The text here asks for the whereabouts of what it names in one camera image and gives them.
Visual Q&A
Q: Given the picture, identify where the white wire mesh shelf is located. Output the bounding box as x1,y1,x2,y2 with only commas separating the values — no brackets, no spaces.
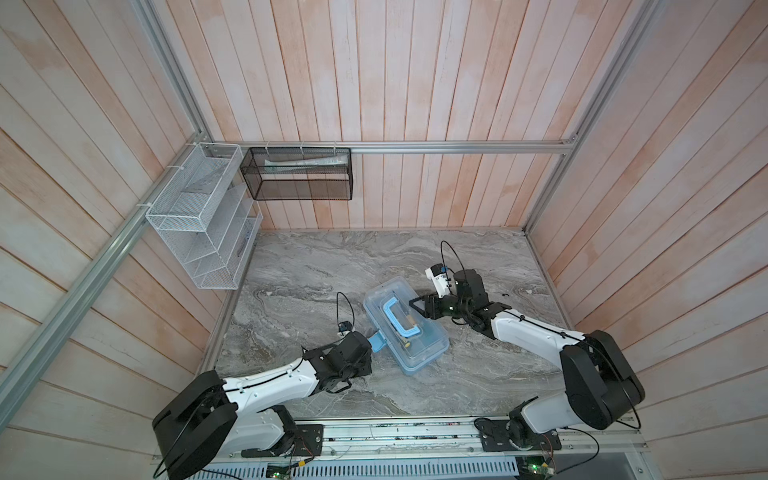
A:
146,143,263,290

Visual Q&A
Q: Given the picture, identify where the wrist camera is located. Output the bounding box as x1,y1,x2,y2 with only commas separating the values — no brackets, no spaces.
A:
337,321,354,337
425,263,451,298

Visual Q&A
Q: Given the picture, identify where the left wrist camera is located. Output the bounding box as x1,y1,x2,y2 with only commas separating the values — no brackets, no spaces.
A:
337,321,354,337

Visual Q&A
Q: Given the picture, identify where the black wire mesh basket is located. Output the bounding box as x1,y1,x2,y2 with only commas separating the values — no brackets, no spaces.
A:
240,146,354,201

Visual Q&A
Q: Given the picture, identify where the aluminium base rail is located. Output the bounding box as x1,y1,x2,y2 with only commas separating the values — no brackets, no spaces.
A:
195,416,662,479

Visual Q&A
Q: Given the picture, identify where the aluminium frame rail right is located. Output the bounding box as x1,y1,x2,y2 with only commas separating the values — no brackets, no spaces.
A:
521,1,666,238

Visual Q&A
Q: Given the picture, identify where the aluminium frame rail back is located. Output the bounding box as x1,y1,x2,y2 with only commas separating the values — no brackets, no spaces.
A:
232,140,575,155

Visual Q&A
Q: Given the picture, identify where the blue plastic tool box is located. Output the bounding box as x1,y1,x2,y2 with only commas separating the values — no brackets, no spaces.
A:
363,277,450,376

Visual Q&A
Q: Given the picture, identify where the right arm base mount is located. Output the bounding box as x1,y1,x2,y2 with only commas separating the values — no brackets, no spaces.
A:
473,417,562,452

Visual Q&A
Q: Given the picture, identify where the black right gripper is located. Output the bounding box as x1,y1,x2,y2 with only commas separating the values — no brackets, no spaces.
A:
408,290,469,320

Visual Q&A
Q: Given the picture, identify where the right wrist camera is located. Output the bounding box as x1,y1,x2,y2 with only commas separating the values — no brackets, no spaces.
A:
425,263,451,298

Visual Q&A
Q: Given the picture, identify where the aluminium frame rail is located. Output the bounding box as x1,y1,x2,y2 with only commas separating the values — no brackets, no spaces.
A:
232,140,575,155
0,0,208,430
521,1,666,238

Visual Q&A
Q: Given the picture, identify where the aluminium frame rail left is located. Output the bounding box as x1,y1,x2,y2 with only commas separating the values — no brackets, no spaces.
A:
0,0,208,430

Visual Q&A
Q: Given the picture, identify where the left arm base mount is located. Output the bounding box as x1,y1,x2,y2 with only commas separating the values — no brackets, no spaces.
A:
241,423,324,458

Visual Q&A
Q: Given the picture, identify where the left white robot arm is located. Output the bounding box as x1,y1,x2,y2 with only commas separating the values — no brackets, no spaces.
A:
152,332,373,479

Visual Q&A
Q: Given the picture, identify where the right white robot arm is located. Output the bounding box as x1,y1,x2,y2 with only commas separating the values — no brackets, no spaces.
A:
409,264,646,449

